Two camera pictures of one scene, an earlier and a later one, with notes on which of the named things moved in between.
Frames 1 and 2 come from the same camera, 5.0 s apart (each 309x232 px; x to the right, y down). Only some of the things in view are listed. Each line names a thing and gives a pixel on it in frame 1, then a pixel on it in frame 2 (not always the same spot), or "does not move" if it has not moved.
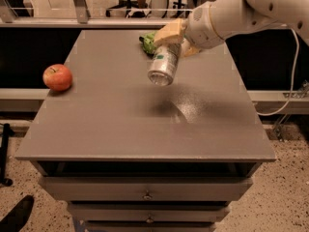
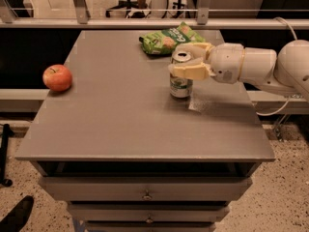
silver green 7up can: (164, 64) to (181, 88)
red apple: (57, 77) does not move
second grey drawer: (149, 213) does not move
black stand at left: (4, 150) does not move
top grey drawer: (146, 188) does not move
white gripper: (199, 27) to (226, 63)
